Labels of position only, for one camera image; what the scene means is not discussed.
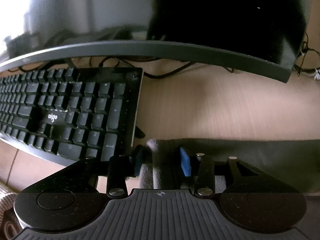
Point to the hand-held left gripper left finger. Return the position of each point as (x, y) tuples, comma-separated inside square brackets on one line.
[(139, 161)]

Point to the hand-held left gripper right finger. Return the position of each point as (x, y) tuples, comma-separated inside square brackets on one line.
[(185, 161)]

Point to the grey garment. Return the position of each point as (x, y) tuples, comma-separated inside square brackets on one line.
[(250, 155)]

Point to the beige knitted sweater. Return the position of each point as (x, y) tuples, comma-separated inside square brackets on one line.
[(7, 205)]

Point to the black keyboard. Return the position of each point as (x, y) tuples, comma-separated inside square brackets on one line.
[(75, 110)]

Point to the large black monitor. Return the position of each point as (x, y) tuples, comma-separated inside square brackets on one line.
[(75, 10)]

